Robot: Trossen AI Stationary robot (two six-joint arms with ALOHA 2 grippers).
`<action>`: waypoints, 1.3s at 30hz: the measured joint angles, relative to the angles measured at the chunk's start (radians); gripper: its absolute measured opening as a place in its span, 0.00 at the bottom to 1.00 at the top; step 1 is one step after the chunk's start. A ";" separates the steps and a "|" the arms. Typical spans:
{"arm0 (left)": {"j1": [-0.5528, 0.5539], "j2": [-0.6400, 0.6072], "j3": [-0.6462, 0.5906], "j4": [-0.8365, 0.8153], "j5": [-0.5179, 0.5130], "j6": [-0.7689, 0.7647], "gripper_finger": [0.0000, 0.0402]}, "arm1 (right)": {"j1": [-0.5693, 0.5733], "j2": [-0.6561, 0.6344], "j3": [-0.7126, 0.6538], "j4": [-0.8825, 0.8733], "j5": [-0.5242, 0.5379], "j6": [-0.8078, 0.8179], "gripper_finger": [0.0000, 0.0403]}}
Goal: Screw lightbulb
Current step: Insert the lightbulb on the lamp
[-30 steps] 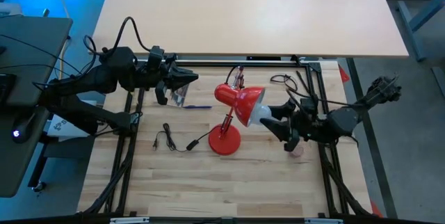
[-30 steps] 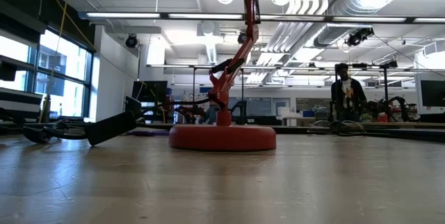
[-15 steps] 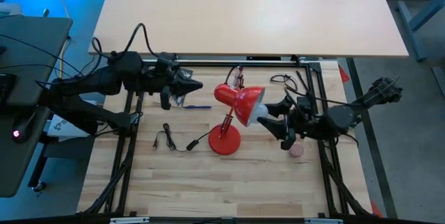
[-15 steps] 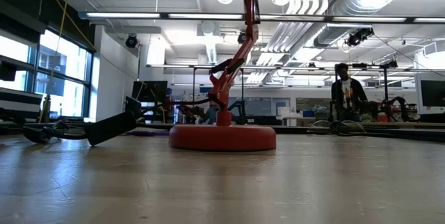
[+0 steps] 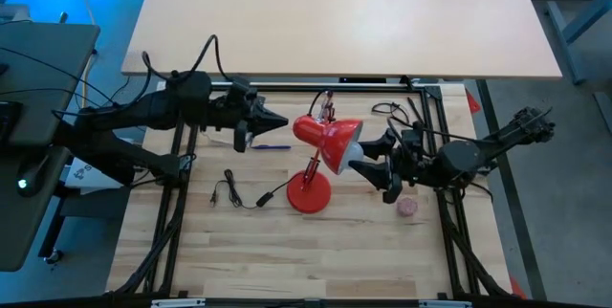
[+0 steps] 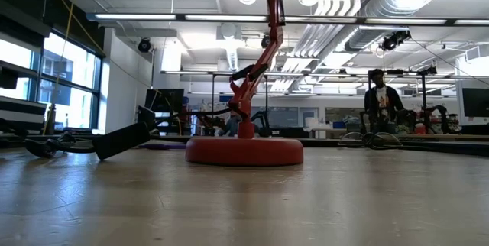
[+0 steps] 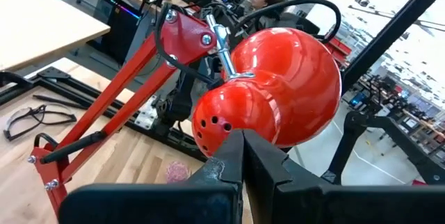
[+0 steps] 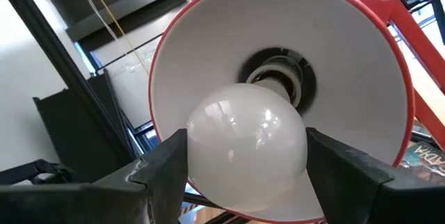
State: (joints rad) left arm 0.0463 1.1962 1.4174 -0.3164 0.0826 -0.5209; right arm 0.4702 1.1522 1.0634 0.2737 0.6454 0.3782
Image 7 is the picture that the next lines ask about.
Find black computer tower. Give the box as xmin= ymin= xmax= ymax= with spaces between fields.
xmin=90 ymin=0 xmax=156 ymax=65

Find black rig frame post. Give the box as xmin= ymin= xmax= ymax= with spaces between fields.
xmin=340 ymin=0 xmax=445 ymax=95

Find black safety glasses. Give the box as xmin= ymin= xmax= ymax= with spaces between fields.
xmin=3 ymin=104 xmax=78 ymax=142

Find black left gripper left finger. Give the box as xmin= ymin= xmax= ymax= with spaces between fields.
xmin=58 ymin=129 xmax=245 ymax=224

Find red desk lamp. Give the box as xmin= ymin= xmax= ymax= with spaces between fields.
xmin=27 ymin=8 xmax=343 ymax=218

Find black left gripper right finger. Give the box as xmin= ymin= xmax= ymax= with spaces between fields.
xmin=244 ymin=129 xmax=445 ymax=224

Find light wooden table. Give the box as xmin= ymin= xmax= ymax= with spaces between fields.
xmin=0 ymin=0 xmax=111 ymax=73

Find black lamp power cable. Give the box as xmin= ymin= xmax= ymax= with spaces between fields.
xmin=154 ymin=0 xmax=342 ymax=89

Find dark purple pen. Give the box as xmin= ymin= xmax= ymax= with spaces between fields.
xmin=32 ymin=94 xmax=88 ymax=110

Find black frame brace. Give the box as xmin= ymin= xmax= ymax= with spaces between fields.
xmin=322 ymin=110 xmax=445 ymax=186

